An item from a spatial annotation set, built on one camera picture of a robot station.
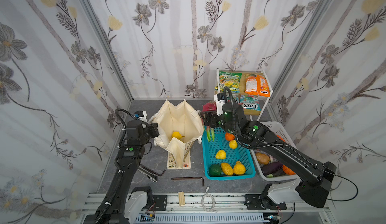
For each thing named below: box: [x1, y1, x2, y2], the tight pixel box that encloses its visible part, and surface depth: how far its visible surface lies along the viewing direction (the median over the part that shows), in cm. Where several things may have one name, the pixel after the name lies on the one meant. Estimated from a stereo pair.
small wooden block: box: [177, 191, 186, 206], surface depth 76 cm
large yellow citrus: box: [233, 160, 246, 176], surface depth 82 cm
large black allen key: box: [171, 176, 205, 187], surface depth 84 cm
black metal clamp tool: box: [137, 163, 166, 183], surface depth 85 cm
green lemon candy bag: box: [214, 71, 243, 94], surface depth 83 cm
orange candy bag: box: [244, 73, 271, 97], surface depth 80 cm
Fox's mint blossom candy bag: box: [238, 94, 262, 111], surface depth 97 cm
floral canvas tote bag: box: [148, 99, 205, 170], surface depth 83 cm
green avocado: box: [208, 163, 222, 177], surface depth 81 cm
